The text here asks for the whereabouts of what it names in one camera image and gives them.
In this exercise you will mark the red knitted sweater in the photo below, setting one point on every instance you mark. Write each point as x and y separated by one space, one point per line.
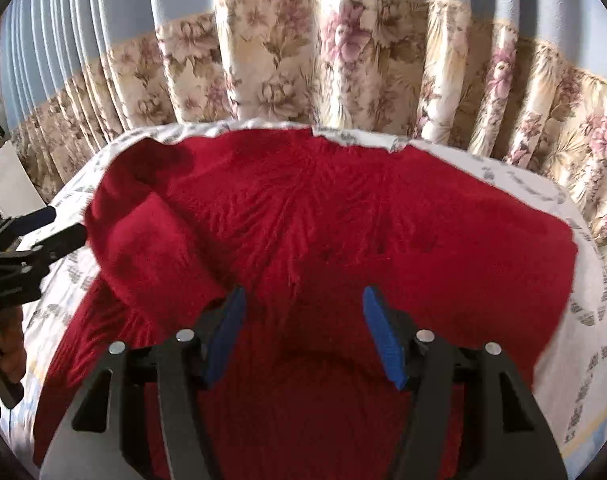
308 210

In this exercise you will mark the white panel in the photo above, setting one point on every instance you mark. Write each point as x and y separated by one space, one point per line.
8 180

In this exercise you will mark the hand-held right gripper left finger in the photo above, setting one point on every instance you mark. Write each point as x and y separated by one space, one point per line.
226 335

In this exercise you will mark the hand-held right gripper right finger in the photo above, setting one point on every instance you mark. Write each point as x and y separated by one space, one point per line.
383 340

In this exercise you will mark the person's left hand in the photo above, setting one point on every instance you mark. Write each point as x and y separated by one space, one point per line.
8 340

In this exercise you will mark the white printed bedsheet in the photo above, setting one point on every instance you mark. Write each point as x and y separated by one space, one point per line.
573 360

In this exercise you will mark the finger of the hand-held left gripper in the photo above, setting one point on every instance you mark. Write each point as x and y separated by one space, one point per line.
38 217
63 242

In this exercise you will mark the blue curtain with floral border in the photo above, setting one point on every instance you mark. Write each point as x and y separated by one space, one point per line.
283 60

